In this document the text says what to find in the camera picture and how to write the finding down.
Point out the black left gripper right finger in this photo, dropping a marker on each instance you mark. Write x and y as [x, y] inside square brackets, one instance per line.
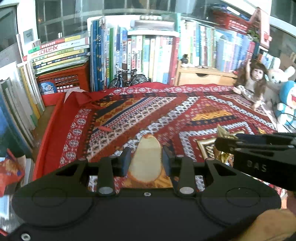
[183, 168]

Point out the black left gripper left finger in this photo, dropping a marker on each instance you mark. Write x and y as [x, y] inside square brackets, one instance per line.
[109, 168]

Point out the gold foil wrapper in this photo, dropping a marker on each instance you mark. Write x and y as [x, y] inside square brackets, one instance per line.
[222, 149]

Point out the left upright books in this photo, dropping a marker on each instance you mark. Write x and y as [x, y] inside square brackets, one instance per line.
[21, 108]

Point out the stack of flat books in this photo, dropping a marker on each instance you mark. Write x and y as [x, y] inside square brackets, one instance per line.
[59, 53]

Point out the row of upright books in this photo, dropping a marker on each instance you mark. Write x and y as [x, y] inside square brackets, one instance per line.
[154, 44]

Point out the left hand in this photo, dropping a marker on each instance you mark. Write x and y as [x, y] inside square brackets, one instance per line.
[276, 224]

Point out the blue doraemon plush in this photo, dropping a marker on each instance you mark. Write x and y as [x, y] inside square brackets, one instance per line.
[285, 109]

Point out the red patterned tablecloth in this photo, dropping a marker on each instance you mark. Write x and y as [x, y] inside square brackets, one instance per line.
[182, 118]

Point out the brown haired doll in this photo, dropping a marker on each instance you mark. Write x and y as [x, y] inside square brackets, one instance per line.
[251, 82]

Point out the white plush rabbit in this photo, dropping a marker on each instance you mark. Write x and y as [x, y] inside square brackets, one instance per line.
[276, 78]

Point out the black miniature bicycle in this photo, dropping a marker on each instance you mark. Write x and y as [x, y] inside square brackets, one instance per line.
[127, 78]

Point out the wooden drawer box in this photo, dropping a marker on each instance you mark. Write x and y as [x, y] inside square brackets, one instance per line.
[186, 75]

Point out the red plastic basket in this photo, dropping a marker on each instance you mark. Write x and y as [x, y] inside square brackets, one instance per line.
[51, 85]

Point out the red fabric toy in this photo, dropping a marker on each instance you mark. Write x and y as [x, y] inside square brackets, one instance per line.
[11, 172]

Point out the small black figurine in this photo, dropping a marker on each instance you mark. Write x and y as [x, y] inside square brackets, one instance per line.
[184, 59]

